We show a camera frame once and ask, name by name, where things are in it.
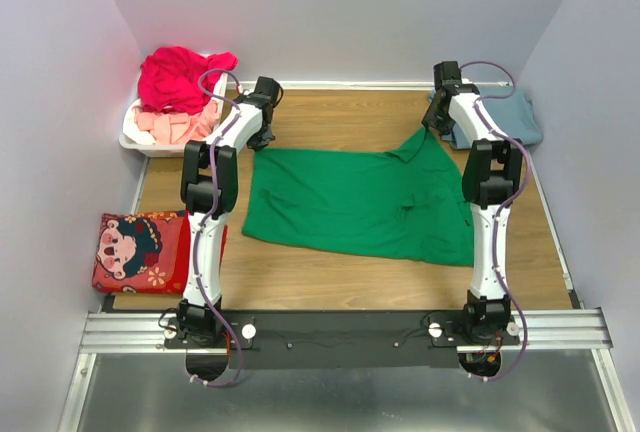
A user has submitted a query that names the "green t-shirt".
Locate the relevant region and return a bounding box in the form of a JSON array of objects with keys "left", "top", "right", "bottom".
[{"left": 242, "top": 129, "right": 474, "bottom": 267}]

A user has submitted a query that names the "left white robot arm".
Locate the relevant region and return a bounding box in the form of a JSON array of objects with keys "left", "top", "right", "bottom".
[{"left": 177, "top": 76, "right": 283, "bottom": 347}]

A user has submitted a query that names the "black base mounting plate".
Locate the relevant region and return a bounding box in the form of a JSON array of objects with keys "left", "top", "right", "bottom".
[{"left": 158, "top": 308, "right": 520, "bottom": 376}]

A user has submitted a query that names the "magenta t-shirt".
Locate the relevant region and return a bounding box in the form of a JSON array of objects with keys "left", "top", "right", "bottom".
[{"left": 137, "top": 46, "right": 239, "bottom": 115}]

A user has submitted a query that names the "pink t-shirt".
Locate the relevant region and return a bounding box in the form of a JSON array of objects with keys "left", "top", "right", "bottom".
[{"left": 133, "top": 100, "right": 221, "bottom": 145}]

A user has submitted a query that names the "white cloth in bin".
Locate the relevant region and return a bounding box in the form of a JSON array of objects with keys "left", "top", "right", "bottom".
[{"left": 122, "top": 109, "right": 155, "bottom": 146}]

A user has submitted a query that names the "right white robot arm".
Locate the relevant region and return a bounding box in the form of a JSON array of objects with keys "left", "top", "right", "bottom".
[{"left": 422, "top": 61, "right": 525, "bottom": 344}]

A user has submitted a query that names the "folded blue t-shirt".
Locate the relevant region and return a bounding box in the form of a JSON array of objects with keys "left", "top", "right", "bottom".
[{"left": 439, "top": 85, "right": 543, "bottom": 150}]

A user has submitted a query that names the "white plastic bin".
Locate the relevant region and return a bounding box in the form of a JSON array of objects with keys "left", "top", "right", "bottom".
[{"left": 119, "top": 69, "right": 226, "bottom": 157}]

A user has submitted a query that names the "red cartoon folded cloth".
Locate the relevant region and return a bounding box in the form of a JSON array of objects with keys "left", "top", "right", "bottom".
[{"left": 92, "top": 210, "right": 190, "bottom": 295}]

